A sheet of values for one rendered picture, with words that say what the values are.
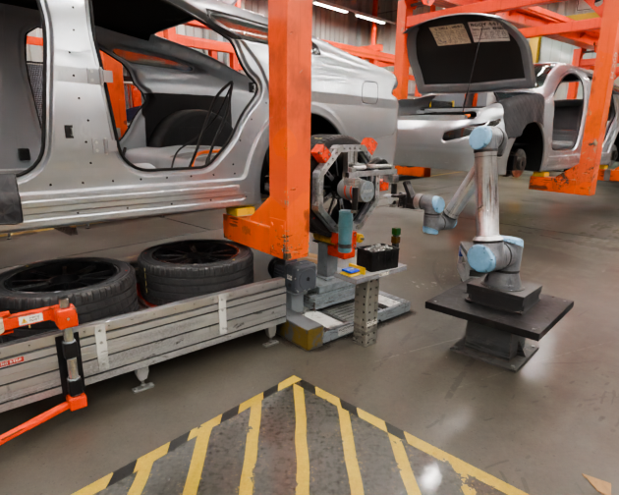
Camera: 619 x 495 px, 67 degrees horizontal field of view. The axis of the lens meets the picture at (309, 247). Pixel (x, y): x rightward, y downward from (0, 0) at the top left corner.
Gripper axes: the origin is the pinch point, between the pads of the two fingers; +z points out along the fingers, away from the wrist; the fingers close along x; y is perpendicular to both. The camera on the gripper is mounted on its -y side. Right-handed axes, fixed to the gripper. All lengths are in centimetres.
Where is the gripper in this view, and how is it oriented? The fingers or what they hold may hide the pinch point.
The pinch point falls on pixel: (391, 192)
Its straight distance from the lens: 296.4
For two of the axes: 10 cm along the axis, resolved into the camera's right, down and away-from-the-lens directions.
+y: -0.1, 9.7, 2.6
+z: -6.4, -2.0, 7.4
